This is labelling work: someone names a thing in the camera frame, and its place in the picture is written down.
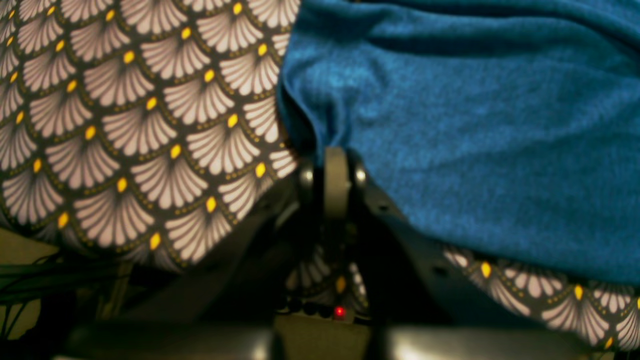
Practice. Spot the fan-patterned tablecloth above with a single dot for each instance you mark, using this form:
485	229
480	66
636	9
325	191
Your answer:
137	134

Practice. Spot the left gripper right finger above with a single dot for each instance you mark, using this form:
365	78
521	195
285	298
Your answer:
407	278

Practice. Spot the black power strip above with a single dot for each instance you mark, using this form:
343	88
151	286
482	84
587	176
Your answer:
301	307

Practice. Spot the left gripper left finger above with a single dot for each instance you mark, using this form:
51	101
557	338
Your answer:
238	282

